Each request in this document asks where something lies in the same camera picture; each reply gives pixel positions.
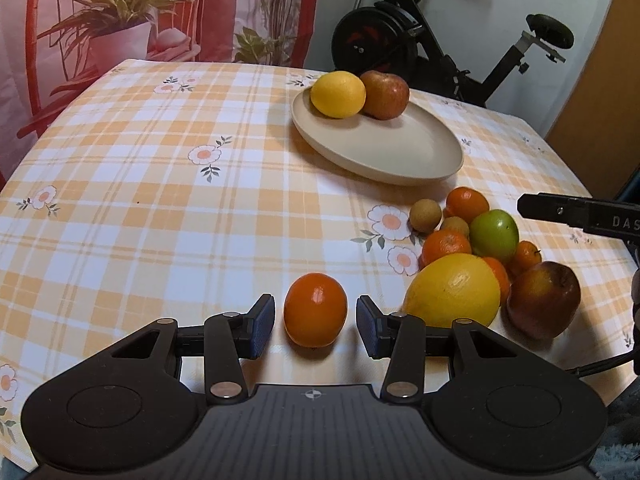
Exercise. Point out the beige plate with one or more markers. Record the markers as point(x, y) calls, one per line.
point(390, 150)

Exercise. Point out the grey fluffy cloth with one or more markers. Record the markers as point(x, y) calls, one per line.
point(620, 455)

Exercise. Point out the person's right hand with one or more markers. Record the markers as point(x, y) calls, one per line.
point(636, 320)

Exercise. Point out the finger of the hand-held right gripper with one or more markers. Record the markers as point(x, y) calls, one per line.
point(550, 209)

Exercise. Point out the blue curtain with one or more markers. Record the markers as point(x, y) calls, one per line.
point(632, 185)

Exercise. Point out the black exercise bike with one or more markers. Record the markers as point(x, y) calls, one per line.
point(380, 35)

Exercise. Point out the orange checked tablecloth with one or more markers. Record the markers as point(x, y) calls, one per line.
point(150, 210)

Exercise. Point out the wooden panel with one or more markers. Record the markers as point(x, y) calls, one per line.
point(600, 110)

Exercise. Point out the red apple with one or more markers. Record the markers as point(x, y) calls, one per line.
point(386, 95)
point(542, 300)

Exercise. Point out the brown kiwi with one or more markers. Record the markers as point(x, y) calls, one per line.
point(425, 216)
point(455, 226)

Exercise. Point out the orange tangerine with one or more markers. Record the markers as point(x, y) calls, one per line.
point(446, 247)
point(500, 275)
point(526, 256)
point(315, 310)
point(466, 203)

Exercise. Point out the printed wall tapestry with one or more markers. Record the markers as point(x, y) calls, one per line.
point(100, 10)

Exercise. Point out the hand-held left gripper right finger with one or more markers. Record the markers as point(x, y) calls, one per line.
point(367, 325)

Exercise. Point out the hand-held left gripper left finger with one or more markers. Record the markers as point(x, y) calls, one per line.
point(262, 327)

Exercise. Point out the green apple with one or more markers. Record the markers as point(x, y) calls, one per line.
point(494, 234)

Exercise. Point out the yellow lemon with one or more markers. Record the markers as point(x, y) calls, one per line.
point(450, 285)
point(338, 94)

